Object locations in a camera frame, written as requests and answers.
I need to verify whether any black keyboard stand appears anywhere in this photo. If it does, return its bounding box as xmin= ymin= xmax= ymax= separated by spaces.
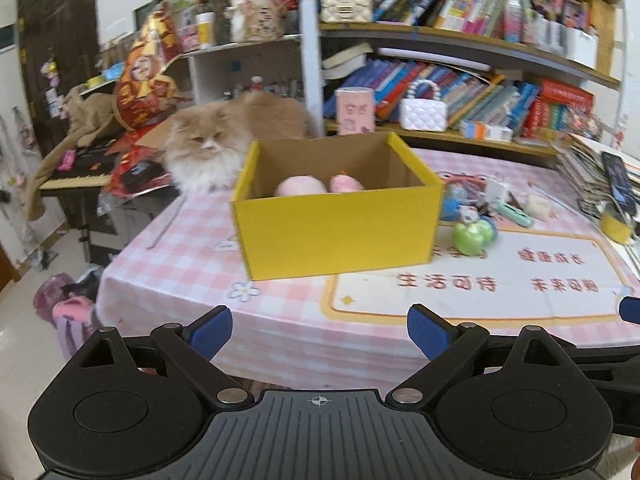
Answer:
xmin=62 ymin=190 xmax=119 ymax=267

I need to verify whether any small black box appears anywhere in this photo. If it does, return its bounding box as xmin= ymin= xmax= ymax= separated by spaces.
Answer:
xmin=121 ymin=161 xmax=161 ymax=186

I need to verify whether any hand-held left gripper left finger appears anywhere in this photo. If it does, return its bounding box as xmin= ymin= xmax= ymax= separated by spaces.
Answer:
xmin=70 ymin=305 xmax=256 ymax=409

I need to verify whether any pink purple backpack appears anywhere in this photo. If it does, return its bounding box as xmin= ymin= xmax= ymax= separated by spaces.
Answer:
xmin=34 ymin=272 xmax=101 ymax=361

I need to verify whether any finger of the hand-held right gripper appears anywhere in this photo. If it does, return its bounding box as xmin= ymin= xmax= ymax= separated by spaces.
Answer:
xmin=618 ymin=294 xmax=640 ymax=325
xmin=575 ymin=344 xmax=640 ymax=441

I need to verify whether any pink plush toy orange tuft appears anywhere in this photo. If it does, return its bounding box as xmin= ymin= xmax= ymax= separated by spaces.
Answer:
xmin=328 ymin=172 xmax=369 ymax=194

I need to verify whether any red gold foil figure balloon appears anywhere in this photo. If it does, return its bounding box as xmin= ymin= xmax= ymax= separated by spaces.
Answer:
xmin=112 ymin=10 xmax=182 ymax=132

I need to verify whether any black smartphone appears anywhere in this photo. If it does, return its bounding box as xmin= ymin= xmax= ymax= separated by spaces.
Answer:
xmin=601 ymin=151 xmax=639 ymax=216

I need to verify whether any cream cube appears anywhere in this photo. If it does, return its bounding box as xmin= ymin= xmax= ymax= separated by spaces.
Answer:
xmin=525 ymin=194 xmax=551 ymax=221

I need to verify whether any white quilted pearl-handle handbag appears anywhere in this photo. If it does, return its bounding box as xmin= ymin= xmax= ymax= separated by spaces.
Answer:
xmin=399 ymin=79 xmax=449 ymax=134

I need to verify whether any long row of colourful books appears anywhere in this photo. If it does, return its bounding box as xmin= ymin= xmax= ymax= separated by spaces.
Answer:
xmin=370 ymin=0 xmax=601 ymax=68

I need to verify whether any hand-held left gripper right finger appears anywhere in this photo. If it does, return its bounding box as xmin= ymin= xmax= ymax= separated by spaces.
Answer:
xmin=385 ymin=304 xmax=569 ymax=408

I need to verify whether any mint green case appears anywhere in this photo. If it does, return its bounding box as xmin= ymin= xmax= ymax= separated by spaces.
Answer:
xmin=495 ymin=202 xmax=534 ymax=229

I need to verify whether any thick white lying book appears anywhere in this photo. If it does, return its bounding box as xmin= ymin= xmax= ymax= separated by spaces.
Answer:
xmin=320 ymin=42 xmax=374 ymax=81

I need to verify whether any white bottle yellow label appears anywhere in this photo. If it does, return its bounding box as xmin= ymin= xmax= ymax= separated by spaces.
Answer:
xmin=196 ymin=11 xmax=217 ymax=51

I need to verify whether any white shelf unit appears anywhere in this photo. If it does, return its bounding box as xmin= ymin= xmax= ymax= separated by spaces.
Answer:
xmin=165 ymin=35 xmax=321 ymax=107

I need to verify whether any pink container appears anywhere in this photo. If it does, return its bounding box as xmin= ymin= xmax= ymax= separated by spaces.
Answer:
xmin=172 ymin=7 xmax=201 ymax=54

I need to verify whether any dark wooden door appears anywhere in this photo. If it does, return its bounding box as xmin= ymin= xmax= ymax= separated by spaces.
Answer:
xmin=15 ymin=0 xmax=101 ymax=147

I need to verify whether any yellow cardboard box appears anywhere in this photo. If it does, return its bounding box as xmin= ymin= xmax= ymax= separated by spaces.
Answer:
xmin=230 ymin=132 xmax=446 ymax=282

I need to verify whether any round pink plush toy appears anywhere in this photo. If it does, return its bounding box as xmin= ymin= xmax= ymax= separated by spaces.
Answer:
xmin=275 ymin=176 xmax=329 ymax=197

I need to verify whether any yellow tape roll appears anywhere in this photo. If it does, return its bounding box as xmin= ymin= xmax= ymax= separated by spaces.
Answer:
xmin=600 ymin=207 xmax=639 ymax=244

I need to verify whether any black piano keyboard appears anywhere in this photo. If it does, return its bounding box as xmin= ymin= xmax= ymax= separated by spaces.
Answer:
xmin=40 ymin=137 xmax=166 ymax=196

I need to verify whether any stack of magazines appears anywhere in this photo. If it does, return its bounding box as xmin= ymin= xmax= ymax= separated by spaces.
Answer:
xmin=552 ymin=132 xmax=640 ymax=222

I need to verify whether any white shelf post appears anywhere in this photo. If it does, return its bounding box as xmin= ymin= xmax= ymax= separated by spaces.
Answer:
xmin=292 ymin=0 xmax=327 ymax=137

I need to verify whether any white charger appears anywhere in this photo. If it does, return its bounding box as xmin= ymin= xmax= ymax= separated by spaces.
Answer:
xmin=482 ymin=175 xmax=511 ymax=204

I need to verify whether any green ball toy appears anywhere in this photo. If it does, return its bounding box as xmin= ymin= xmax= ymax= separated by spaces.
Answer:
xmin=452 ymin=220 xmax=499 ymax=257

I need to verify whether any wooden bookshelf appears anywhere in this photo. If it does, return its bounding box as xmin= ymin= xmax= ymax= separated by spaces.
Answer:
xmin=292 ymin=0 xmax=627 ymax=161

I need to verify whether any brown plush cloth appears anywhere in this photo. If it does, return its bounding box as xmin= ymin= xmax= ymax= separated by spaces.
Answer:
xmin=22 ymin=85 xmax=124 ymax=221

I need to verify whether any flat red foil sheet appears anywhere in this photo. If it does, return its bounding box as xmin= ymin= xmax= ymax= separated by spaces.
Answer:
xmin=102 ymin=142 xmax=179 ymax=197

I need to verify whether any metal ruler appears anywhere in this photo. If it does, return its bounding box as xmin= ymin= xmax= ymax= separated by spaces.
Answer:
xmin=146 ymin=205 xmax=184 ymax=251

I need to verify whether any floral rabbit doll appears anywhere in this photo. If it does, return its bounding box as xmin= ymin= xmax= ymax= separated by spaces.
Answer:
xmin=227 ymin=0 xmax=289 ymax=44

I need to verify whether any row of blue red books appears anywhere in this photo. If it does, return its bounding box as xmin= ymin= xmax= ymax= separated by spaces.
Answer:
xmin=322 ymin=57 xmax=601 ymax=142

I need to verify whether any fluffy orange white cat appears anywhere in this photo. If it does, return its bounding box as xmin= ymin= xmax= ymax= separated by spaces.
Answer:
xmin=159 ymin=91 xmax=321 ymax=195

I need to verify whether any pink printed box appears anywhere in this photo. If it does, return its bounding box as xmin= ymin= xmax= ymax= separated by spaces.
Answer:
xmin=335 ymin=87 xmax=376 ymax=136

